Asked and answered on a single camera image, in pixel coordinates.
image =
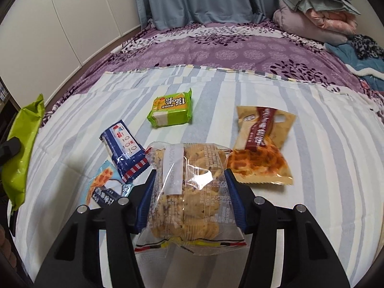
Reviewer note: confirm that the clear cookie bag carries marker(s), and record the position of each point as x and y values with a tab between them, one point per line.
192	186

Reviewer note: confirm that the purple floral bedsheet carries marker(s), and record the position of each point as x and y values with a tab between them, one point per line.
225	51

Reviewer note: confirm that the mauve folded quilt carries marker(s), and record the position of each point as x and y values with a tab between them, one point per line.
294	21

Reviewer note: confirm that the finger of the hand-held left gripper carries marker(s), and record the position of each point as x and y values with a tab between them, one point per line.
10	147

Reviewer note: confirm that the large lime green snack bag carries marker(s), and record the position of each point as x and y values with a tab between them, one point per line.
24	165

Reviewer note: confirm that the folded pink quilt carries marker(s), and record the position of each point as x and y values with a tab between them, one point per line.
333	21

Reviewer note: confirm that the blue fleece blanket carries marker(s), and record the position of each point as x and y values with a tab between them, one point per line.
348	60

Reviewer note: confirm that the dark blue cracker packet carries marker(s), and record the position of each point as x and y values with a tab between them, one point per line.
123	147

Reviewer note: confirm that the blue white striped cloth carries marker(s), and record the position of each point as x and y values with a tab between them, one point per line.
330	156

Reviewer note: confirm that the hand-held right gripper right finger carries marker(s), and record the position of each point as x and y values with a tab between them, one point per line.
237	204

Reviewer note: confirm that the leopard print cloth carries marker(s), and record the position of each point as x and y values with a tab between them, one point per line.
364	46

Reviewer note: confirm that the beige waffle packet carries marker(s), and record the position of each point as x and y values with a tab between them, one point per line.
258	156

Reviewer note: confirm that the small green cracker packet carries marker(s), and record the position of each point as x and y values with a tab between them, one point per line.
174	108

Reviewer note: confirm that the dark bedside furniture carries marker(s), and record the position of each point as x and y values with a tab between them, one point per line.
9	120

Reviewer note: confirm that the light blue waffle packet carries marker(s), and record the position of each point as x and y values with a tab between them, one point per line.
100	186

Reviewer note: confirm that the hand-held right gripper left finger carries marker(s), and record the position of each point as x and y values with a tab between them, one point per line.
144	204

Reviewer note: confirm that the white wardrobe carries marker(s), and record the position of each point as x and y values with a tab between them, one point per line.
60	21

